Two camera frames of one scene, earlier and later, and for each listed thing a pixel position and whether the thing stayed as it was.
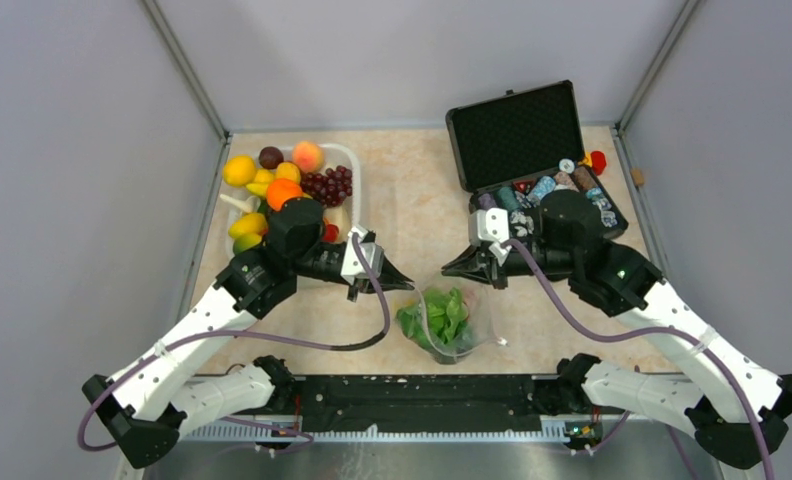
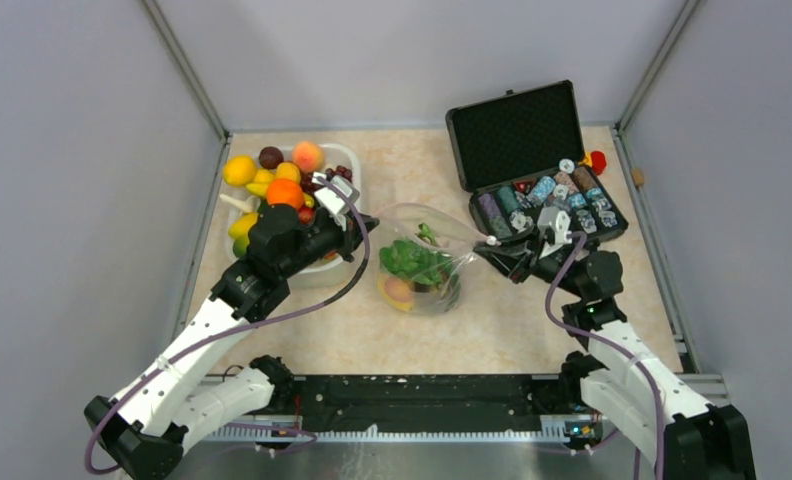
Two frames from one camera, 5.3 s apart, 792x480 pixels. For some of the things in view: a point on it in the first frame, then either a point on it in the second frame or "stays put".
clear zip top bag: (451, 319) to (422, 255)
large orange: (279, 190) stays put
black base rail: (424, 403) stays put
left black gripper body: (362, 284) to (342, 240)
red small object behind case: (598, 162) stays put
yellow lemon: (239, 171) stays put
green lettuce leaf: (439, 321) to (417, 262)
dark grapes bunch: (329, 188) stays put
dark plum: (270, 157) stays put
